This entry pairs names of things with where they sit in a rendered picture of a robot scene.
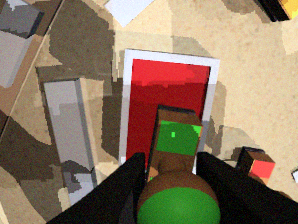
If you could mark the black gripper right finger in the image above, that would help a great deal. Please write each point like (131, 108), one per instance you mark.
(243, 200)

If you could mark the red ink pad in grey tray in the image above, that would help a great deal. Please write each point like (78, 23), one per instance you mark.
(151, 78)

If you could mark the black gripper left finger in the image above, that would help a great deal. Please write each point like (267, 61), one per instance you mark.
(113, 201)

